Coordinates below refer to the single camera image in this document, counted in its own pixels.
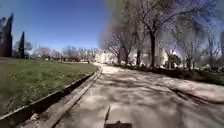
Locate large dark cypress tree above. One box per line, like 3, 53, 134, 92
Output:
0, 13, 14, 58

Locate stone kerb channel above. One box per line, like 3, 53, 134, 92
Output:
0, 68, 104, 128

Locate row of bare trees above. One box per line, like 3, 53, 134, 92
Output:
99, 0, 224, 71

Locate pale paved path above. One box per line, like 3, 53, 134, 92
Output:
54, 63, 224, 128

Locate dark planted strip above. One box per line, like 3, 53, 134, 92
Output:
113, 63, 224, 87

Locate pale buildings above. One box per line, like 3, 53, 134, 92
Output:
94, 46, 178, 68

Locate grass lawn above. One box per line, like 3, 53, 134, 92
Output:
0, 58, 99, 118

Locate slim dark cypress tree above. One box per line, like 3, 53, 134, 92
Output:
18, 31, 26, 60

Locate distant row of trees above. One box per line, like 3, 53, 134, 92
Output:
13, 39, 99, 63

